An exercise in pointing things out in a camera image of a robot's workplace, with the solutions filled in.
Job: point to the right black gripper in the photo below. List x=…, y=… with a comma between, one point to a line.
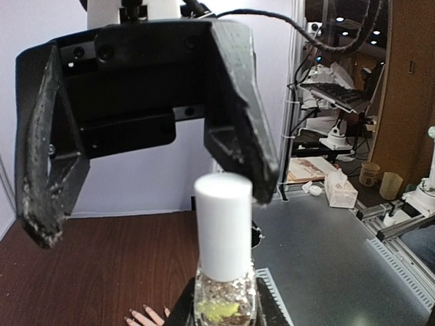
x=113, y=89

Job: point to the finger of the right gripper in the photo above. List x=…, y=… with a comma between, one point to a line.
x=237, y=133
x=51, y=164

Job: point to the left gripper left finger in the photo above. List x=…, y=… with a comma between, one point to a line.
x=182, y=313

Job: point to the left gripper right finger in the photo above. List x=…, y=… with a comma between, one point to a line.
x=270, y=311

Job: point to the glitter nail polish bottle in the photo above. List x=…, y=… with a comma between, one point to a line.
x=225, y=291

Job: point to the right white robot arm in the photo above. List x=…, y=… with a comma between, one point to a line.
x=132, y=10

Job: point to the person's bare hand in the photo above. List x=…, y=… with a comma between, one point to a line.
x=147, y=317

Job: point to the cardboard box with print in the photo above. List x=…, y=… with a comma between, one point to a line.
x=303, y=170

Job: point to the right round circuit board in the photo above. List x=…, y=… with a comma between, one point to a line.
x=256, y=235

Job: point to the white tissue pack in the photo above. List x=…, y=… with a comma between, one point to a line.
x=339, y=191

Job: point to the background shelf with equipment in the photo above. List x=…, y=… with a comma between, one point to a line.
x=339, y=94

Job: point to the brown paper cup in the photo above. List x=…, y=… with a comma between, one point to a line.
x=369, y=174

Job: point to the yellow plastic cup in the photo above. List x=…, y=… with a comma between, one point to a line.
x=390, y=185

